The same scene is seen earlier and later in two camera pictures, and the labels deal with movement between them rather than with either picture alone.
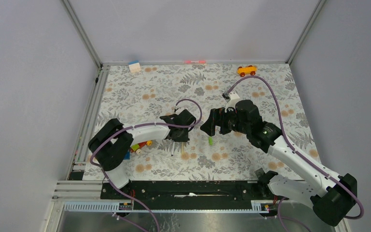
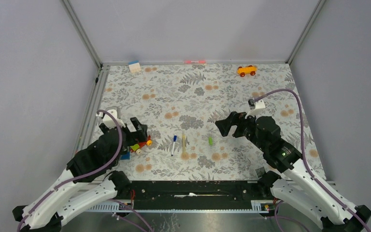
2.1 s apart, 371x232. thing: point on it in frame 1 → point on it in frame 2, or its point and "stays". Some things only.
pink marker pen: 199,62 stays
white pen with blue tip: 173,148 stays
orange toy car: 250,69 stays
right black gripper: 217,117 → 234,118
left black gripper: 184,138 → 141,132
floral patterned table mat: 137,94 stays
